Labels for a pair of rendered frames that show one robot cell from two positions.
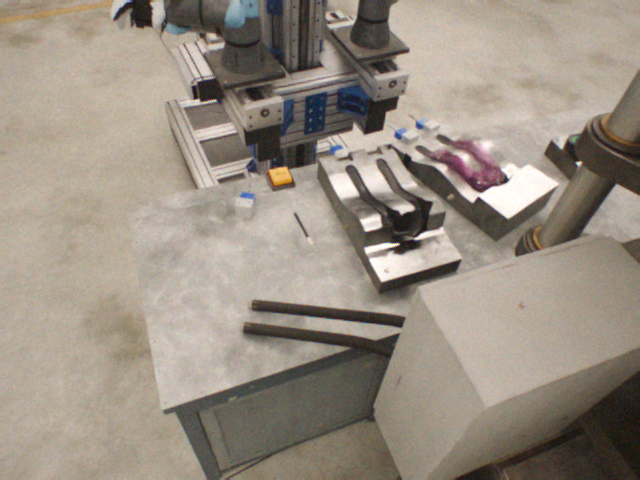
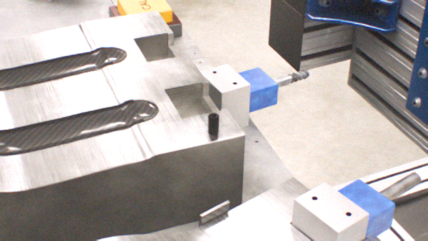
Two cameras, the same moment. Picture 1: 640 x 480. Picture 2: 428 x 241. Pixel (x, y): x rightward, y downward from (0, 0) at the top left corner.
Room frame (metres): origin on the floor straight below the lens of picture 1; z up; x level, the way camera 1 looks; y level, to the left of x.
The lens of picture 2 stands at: (1.34, -0.74, 1.28)
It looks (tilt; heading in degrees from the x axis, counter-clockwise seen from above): 35 degrees down; 93
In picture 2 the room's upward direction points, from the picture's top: 1 degrees clockwise
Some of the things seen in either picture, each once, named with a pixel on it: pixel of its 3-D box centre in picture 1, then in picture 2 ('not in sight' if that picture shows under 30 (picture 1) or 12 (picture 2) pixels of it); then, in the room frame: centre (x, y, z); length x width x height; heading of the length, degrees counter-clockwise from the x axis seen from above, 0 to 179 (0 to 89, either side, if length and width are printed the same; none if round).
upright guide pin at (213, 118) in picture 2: not in sight; (213, 124); (1.31, -0.20, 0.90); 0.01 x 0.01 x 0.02; 25
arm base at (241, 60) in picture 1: (243, 48); not in sight; (1.52, 0.32, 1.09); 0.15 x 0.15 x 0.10
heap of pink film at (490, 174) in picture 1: (469, 159); not in sight; (1.28, -0.47, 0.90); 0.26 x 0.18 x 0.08; 42
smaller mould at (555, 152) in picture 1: (581, 159); not in sight; (1.41, -0.91, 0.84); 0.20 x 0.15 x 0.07; 25
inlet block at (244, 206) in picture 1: (247, 197); not in sight; (1.08, 0.25, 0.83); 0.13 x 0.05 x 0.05; 177
